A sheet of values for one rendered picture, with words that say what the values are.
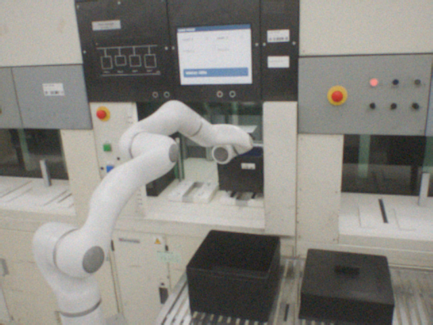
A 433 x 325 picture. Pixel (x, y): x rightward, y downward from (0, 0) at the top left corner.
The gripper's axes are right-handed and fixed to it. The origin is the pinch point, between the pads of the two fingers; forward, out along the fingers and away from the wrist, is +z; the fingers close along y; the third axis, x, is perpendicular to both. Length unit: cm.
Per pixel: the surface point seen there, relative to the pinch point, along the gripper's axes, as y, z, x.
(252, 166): 7.0, -8.9, -12.2
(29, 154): -139, 9, -20
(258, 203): 9.0, -8.1, -30.7
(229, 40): 4, -28, 43
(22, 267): -115, -35, -69
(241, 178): 1.6, -8.5, -18.6
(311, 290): 40, -64, -34
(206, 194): -17.8, -5.5, -29.7
